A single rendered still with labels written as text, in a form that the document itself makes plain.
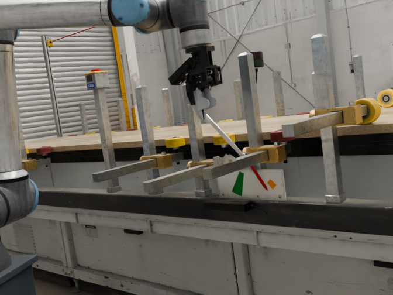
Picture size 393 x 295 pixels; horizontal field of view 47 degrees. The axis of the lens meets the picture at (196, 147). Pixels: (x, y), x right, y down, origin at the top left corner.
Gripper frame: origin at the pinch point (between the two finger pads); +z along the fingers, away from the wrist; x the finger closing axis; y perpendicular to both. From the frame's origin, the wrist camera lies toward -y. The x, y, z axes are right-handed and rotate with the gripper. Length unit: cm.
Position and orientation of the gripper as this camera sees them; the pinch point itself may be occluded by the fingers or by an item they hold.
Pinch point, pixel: (200, 116)
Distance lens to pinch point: 135.9
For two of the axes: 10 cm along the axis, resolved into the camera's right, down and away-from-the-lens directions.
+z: 1.4, 9.9, 1.0
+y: 7.5, -0.4, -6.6
